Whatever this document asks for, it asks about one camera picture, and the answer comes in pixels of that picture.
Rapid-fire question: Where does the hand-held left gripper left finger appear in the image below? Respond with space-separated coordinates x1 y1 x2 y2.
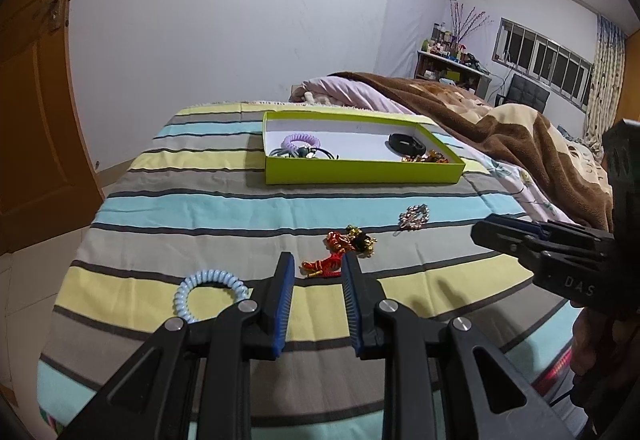
57 251 296 440

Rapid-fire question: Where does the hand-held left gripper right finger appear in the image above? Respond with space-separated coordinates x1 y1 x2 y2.
341 251 576 440

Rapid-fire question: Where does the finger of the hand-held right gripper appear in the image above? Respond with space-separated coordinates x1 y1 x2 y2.
470 219 556 271
487 214 616 247

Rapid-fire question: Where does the red bracelet with gold bells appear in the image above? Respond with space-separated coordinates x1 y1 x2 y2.
300 227 379 279

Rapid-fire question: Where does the brown bead bracelet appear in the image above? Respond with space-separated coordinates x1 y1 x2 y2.
400 149 451 165

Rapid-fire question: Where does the green cardboard box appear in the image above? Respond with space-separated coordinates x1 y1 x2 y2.
262 110 467 186

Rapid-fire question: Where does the black wristband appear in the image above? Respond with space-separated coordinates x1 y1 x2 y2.
387 131 427 157

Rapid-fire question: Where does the black hair tie grey bead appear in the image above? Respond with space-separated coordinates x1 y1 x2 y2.
297 145 341 161

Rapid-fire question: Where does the purple spiral hair tie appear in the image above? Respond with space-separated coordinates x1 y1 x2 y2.
281 133 319 152

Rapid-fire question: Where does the person's right hand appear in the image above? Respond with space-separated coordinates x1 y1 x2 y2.
571 307 621 373

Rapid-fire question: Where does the brown fleece blanket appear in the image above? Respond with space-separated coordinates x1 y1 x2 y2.
357 72 616 233

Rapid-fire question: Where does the striped bedsheet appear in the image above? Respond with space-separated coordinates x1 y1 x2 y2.
36 100 586 440

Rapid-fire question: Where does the black chair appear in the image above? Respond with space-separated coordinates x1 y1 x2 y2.
502 74 551 111

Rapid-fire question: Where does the patterned curtain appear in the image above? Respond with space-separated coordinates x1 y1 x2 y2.
582 14 628 151

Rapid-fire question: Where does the barred window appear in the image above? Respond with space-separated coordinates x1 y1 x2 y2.
492 18 596 111

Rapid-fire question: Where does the white shelf unit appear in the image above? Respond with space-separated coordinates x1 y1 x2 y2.
416 50 493 98

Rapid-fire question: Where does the group of bottles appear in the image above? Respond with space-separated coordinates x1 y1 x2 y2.
422 22 481 66

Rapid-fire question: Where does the pink pillow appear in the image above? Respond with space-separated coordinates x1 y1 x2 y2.
289 75 416 116

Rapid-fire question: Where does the vase of purple branches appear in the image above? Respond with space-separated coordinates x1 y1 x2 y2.
447 0 488 46

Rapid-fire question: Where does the wooden door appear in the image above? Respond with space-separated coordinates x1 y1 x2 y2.
0 0 106 256

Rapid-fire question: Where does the metal door lock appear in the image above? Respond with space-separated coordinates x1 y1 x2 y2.
47 0 71 34

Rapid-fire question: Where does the light blue spiral hair tie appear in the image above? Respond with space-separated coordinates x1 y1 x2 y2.
173 269 251 325

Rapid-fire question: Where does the pearl bead bracelet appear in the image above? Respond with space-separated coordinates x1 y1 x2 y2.
397 204 432 235

